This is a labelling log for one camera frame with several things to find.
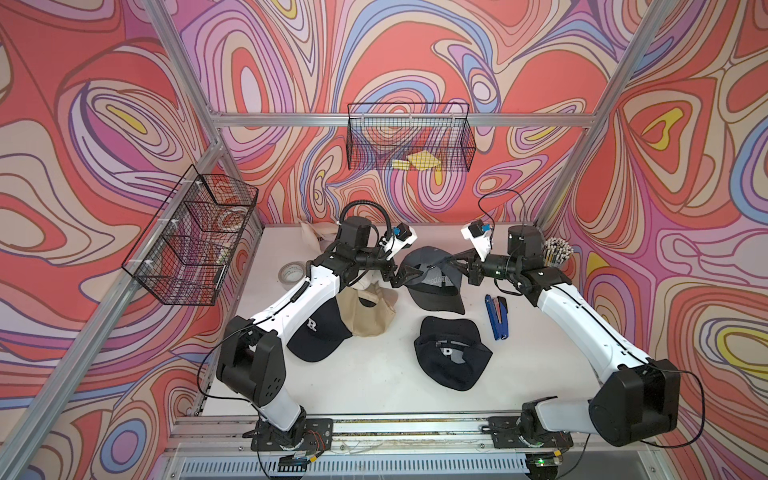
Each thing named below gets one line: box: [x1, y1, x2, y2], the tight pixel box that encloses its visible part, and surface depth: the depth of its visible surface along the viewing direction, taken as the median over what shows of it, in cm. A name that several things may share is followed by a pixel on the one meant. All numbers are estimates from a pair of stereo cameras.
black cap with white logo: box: [286, 296, 353, 361], surface depth 88 cm
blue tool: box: [485, 294, 509, 341], surface depth 95 cm
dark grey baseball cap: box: [402, 246, 465, 314], surface depth 81 cm
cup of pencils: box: [543, 237, 574, 266], surface depth 90 cm
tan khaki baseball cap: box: [336, 281, 399, 337], surface depth 91 cm
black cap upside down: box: [414, 316, 493, 391], surface depth 84 cm
